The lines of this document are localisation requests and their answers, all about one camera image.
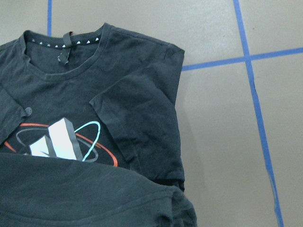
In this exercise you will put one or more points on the black graphic t-shirt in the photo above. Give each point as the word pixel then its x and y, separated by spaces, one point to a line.
pixel 89 133

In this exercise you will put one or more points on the brown paper table cover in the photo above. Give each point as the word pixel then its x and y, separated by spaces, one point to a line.
pixel 240 96

